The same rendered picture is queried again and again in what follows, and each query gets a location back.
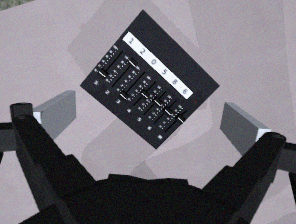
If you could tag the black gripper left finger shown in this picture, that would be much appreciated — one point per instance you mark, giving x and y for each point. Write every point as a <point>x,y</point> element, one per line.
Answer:
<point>53,177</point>

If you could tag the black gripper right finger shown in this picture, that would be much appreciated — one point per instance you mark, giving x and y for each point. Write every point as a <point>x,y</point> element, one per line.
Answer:
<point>240,188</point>

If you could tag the black lighting desk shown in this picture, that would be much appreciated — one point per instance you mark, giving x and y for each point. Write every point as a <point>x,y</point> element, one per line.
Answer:
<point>149,81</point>

